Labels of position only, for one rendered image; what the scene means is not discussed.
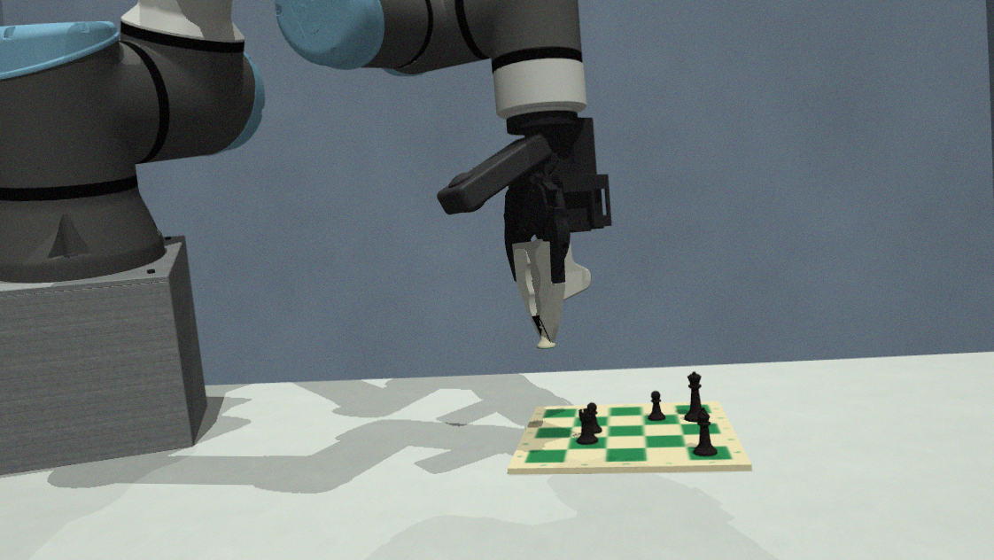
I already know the white pawn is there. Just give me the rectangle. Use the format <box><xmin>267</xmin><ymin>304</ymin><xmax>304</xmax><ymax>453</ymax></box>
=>
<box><xmin>537</xmin><ymin>322</ymin><xmax>555</xmax><ymax>349</ymax></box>

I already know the green and cream chessboard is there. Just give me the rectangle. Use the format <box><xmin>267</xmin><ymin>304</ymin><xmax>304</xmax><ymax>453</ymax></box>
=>
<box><xmin>508</xmin><ymin>401</ymin><xmax>752</xmax><ymax>475</ymax></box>

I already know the black queen chess piece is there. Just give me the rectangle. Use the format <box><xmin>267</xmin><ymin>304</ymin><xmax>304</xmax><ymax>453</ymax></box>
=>
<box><xmin>685</xmin><ymin>371</ymin><xmax>702</xmax><ymax>423</ymax></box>

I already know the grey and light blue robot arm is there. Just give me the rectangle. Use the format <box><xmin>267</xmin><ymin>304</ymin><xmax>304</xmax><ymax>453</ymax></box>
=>
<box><xmin>0</xmin><ymin>0</ymin><xmax>586</xmax><ymax>283</ymax></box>

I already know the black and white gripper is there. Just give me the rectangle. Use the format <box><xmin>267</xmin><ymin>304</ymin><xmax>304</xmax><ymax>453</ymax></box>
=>
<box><xmin>503</xmin><ymin>110</ymin><xmax>612</xmax><ymax>341</ymax></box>

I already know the black bishop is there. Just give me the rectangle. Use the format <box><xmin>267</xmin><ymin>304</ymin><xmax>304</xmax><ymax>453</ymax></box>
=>
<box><xmin>694</xmin><ymin>408</ymin><xmax>718</xmax><ymax>457</ymax></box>

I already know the black pawn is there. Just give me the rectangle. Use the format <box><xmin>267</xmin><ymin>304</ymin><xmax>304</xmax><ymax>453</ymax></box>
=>
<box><xmin>648</xmin><ymin>391</ymin><xmax>665</xmax><ymax>421</ymax></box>
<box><xmin>587</xmin><ymin>402</ymin><xmax>602</xmax><ymax>434</ymax></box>

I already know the black rook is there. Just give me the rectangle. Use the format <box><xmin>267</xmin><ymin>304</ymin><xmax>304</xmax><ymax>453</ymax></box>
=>
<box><xmin>577</xmin><ymin>408</ymin><xmax>598</xmax><ymax>445</ymax></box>

